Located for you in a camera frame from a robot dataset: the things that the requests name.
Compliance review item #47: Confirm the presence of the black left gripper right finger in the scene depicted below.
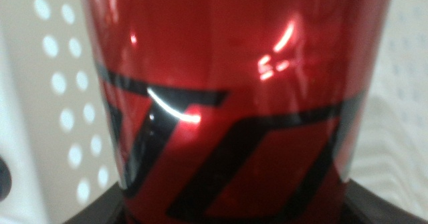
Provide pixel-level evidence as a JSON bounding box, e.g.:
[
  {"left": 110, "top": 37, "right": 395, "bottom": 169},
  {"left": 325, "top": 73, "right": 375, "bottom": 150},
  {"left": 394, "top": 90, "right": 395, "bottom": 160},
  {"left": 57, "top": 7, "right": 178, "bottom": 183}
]
[{"left": 339, "top": 179, "right": 428, "bottom": 224}]

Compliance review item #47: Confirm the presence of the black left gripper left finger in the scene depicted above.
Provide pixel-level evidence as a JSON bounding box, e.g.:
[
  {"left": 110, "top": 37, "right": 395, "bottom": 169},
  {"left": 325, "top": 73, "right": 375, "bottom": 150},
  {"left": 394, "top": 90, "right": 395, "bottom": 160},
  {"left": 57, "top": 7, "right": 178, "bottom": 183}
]
[{"left": 63, "top": 180, "right": 130, "bottom": 224}]

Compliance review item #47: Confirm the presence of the red soda can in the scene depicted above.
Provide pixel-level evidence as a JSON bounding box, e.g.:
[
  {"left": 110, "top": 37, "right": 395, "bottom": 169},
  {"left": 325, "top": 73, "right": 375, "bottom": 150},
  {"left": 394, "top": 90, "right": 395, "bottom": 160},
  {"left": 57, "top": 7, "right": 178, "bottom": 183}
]
[{"left": 80, "top": 0, "right": 395, "bottom": 224}]

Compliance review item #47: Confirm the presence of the white perforated plastic basket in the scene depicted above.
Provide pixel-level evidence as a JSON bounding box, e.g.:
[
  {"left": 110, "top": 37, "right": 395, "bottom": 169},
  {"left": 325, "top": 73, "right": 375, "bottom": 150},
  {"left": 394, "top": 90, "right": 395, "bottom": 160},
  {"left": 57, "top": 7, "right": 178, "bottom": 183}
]
[{"left": 0, "top": 0, "right": 428, "bottom": 224}]

